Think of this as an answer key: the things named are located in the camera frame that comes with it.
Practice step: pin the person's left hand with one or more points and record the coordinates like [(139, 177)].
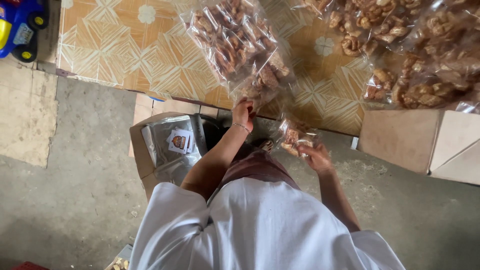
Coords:
[(243, 112)]

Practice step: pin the person's right hand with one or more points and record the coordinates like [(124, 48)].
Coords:
[(318, 159)]

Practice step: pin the person's right fingers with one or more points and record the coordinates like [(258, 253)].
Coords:
[(306, 149)]

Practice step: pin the person's left fingers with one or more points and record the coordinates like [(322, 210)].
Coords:
[(245, 105)]

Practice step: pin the small clear bag pork rinds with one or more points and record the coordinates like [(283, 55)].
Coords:
[(294, 137)]

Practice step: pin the large clear bag pork rinds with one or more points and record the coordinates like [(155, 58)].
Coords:
[(228, 37), (266, 80)]

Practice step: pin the black container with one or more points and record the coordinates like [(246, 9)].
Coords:
[(214, 131)]

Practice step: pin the brown sandal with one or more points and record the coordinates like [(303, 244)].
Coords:
[(265, 144)]

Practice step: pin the brown skirt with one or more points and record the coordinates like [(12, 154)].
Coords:
[(255, 165)]

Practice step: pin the stack of white label cards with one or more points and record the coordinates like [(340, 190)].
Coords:
[(179, 141)]

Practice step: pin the white shirt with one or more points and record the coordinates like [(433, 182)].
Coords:
[(258, 232)]

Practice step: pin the stack of empty plastic bags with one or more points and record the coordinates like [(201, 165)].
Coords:
[(165, 161)]

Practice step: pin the closed brown cardboard box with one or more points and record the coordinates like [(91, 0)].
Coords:
[(416, 144)]

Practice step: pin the open brown cardboard box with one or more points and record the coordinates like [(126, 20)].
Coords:
[(140, 153)]

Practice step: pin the heap of clear snack bags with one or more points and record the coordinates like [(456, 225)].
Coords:
[(420, 52)]

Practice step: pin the small box of snack pieces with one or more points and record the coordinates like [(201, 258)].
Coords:
[(120, 260)]

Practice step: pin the blue toy car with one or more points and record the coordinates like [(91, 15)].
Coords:
[(18, 26)]

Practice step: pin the red crate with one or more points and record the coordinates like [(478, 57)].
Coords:
[(30, 266)]

